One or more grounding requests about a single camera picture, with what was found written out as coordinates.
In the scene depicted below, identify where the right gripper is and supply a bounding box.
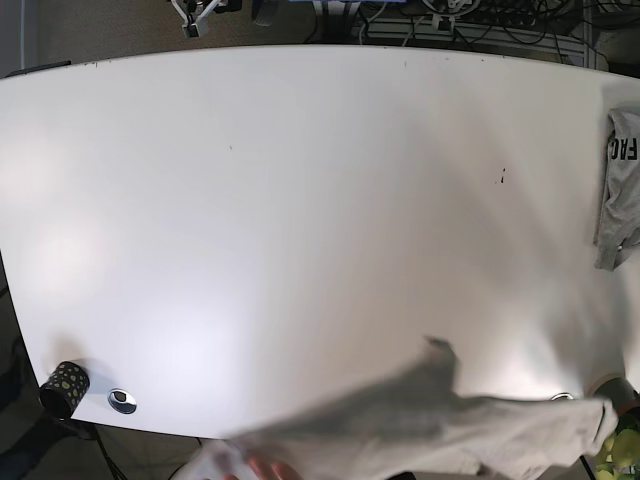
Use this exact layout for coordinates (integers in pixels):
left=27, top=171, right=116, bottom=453
left=170, top=0, right=242, bottom=39

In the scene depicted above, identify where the beige T-shirt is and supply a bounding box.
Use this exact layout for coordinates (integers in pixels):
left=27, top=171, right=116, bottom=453
left=175, top=339, right=618, bottom=479

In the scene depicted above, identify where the light grey T-shirt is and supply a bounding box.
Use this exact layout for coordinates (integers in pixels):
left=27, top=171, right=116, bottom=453
left=594, top=107, right=639, bottom=271

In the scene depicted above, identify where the person's right hand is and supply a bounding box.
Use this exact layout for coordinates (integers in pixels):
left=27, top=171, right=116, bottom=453
left=248, top=457, right=302, bottom=480

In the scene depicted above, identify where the black gold-dotted cup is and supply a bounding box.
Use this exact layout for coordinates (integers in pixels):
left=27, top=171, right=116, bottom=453
left=39, top=361, right=90, bottom=420

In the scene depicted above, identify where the grey tape roll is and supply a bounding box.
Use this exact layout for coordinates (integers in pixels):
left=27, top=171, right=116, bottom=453
left=594, top=376, right=639, bottom=415

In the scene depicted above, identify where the green potted plant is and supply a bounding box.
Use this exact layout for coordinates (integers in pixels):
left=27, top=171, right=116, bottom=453
left=595, top=409, right=640, bottom=480

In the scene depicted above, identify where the left table cable grommet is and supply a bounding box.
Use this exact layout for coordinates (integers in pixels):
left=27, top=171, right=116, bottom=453
left=107, top=389, right=137, bottom=415

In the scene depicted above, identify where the table cable grommet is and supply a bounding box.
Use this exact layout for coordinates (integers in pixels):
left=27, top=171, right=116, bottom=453
left=551, top=392, right=574, bottom=401
left=107, top=389, right=137, bottom=415

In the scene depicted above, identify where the right table cable grommet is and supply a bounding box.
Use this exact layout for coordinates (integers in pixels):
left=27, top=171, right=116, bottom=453
left=551, top=392, right=574, bottom=401

